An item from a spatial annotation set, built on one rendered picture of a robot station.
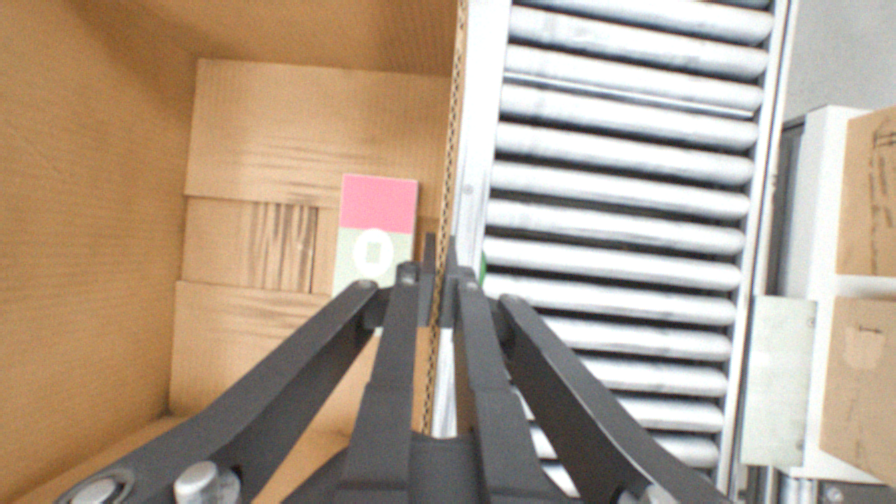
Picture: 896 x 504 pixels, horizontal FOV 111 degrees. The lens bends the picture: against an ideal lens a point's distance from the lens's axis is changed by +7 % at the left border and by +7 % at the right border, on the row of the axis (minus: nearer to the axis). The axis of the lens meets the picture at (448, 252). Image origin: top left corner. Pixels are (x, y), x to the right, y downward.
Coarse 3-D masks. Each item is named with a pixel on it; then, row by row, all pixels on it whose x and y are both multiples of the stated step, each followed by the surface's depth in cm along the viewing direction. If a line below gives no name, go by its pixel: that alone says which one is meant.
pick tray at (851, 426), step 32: (832, 320) 55; (864, 320) 52; (832, 352) 55; (864, 352) 51; (832, 384) 55; (864, 384) 51; (832, 416) 54; (864, 416) 51; (832, 448) 54; (864, 448) 50
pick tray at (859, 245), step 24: (864, 120) 53; (888, 120) 50; (864, 144) 53; (888, 144) 50; (864, 168) 53; (888, 168) 50; (864, 192) 52; (888, 192) 50; (840, 216) 55; (864, 216) 52; (888, 216) 50; (840, 240) 55; (864, 240) 52; (888, 240) 49; (840, 264) 55; (864, 264) 52; (888, 264) 49
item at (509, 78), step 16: (512, 80) 52; (528, 80) 51; (544, 80) 51; (592, 96) 54; (608, 96) 53; (624, 96) 53; (640, 96) 52; (688, 112) 55; (704, 112) 55; (720, 112) 54; (736, 112) 54
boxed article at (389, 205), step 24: (360, 192) 30; (384, 192) 30; (408, 192) 30; (360, 216) 30; (384, 216) 30; (408, 216) 30; (360, 240) 30; (384, 240) 30; (408, 240) 30; (336, 264) 31; (360, 264) 30; (384, 264) 30; (336, 288) 31
